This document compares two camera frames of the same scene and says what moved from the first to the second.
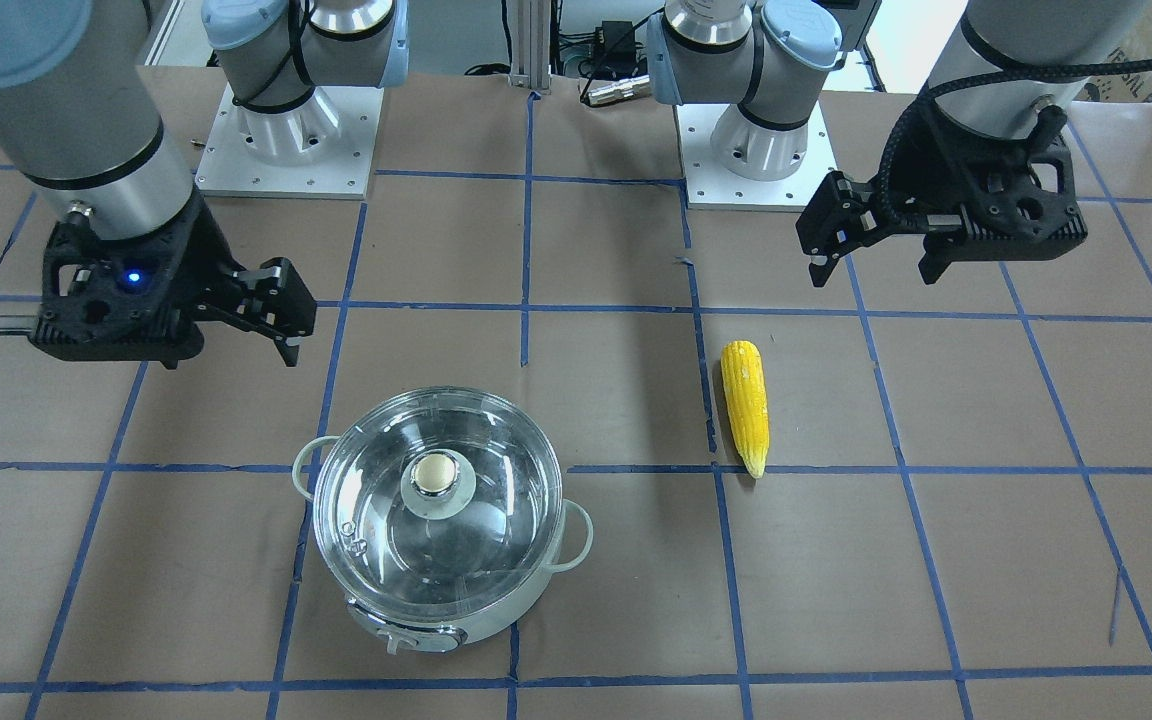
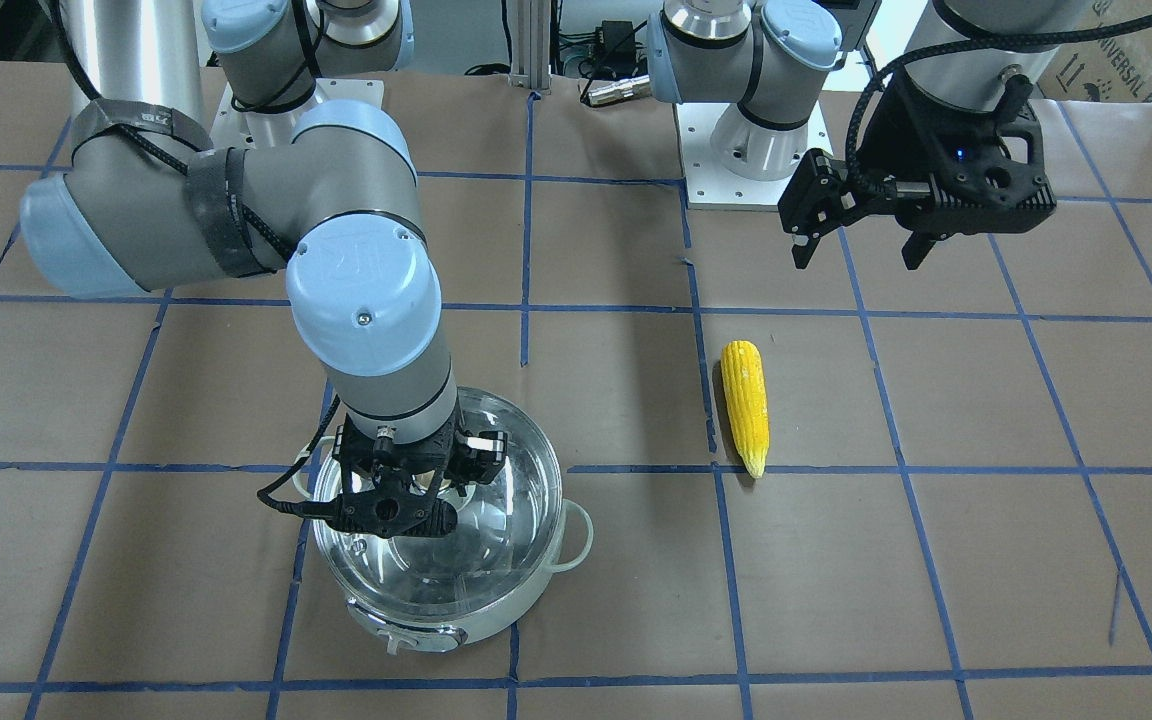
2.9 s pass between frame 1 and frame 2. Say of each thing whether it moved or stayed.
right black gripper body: moved
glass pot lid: stayed
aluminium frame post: stayed
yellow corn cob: stayed
